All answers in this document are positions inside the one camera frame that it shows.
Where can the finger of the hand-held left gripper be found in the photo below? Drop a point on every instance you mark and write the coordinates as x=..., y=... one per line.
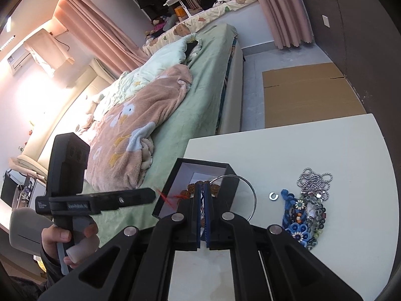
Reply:
x=125, y=198

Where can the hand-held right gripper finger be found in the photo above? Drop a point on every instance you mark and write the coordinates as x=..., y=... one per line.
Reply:
x=208, y=229
x=200, y=229

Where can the black jewelry box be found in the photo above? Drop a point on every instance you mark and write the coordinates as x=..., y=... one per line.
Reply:
x=232, y=188

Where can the person's left forearm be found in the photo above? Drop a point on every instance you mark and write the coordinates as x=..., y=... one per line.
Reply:
x=50, y=265

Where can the person's left hand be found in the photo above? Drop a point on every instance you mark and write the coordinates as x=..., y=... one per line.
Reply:
x=53, y=236

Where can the cream bed headboard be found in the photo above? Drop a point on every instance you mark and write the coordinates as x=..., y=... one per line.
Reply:
x=62, y=122

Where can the silver bangle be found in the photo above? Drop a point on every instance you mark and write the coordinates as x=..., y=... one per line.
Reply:
x=255, y=199

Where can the black monitor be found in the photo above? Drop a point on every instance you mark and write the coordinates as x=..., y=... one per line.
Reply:
x=7, y=189

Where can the grey chair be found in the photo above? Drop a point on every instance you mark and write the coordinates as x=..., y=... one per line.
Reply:
x=26, y=229

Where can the pink flower fleece blanket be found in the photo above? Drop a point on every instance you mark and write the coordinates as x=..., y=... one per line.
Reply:
x=141, y=109

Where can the bed with green sheet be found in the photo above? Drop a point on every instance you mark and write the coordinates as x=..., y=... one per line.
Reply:
x=197, y=100

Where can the pink curtain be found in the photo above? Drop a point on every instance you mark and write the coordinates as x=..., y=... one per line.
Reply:
x=103, y=28
x=282, y=9

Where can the pale green quilt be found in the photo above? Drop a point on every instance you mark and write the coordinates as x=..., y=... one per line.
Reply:
x=163, y=59

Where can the dark cloth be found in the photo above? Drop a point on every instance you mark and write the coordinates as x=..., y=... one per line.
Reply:
x=191, y=50

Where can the pile of plush toys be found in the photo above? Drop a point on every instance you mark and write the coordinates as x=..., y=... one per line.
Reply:
x=159, y=26

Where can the flat cardboard sheet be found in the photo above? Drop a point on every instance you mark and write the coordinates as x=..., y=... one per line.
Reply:
x=313, y=100

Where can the orange box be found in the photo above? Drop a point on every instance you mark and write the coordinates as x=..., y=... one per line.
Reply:
x=181, y=12

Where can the bed with bear print bedding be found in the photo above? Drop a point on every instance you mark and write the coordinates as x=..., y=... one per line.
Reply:
x=213, y=11

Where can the covered wall air conditioner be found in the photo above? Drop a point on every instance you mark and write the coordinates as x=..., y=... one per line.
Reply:
x=40, y=48

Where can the white wall switch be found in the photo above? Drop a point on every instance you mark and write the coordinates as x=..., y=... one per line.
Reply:
x=326, y=21

